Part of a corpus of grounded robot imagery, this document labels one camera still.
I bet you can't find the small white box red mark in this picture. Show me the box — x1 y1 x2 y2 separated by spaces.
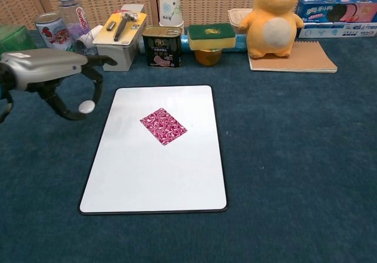
117 4 146 16

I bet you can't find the grey white rectangular box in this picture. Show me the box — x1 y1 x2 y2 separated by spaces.
95 29 143 72

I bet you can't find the red white drink can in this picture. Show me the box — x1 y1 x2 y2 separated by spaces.
34 12 78 54

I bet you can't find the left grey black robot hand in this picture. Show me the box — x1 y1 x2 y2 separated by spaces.
0 48 118 121

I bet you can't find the blue cookie box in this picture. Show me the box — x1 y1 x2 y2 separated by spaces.
295 0 377 25

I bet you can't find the small white cylinder bottle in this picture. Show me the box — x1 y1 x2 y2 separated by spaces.
75 25 104 54

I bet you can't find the green tea box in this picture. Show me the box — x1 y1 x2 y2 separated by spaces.
0 24 39 54

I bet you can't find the beige plastic food container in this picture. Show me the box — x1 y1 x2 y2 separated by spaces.
227 8 254 35

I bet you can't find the green yellow sponge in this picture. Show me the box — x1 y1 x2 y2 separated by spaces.
187 22 237 51

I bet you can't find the orange jelly cup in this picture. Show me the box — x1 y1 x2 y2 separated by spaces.
194 48 223 67

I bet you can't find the white oval pebble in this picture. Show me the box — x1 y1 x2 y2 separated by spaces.
78 100 97 115

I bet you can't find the clear plastic water bottle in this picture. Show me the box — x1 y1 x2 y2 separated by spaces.
57 0 100 56

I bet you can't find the kraft spiral notebook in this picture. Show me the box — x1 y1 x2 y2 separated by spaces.
249 40 339 74

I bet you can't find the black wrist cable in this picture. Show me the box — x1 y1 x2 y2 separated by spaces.
0 96 14 124

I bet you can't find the white rectangular board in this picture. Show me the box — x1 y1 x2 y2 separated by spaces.
78 84 229 216

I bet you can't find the white blue carton box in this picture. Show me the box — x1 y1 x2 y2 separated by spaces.
297 22 377 39

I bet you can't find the white printed paper cup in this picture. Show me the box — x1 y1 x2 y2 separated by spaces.
159 0 185 35

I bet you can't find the yellow plush toy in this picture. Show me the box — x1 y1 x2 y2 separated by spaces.
237 0 305 60

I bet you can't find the razor in yellow blister pack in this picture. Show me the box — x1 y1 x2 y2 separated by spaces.
92 11 147 46

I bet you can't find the pink patterned square packet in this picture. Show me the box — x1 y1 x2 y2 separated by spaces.
139 107 189 147

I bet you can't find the black luncheon meat tin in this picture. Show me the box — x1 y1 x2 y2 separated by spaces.
141 25 183 68

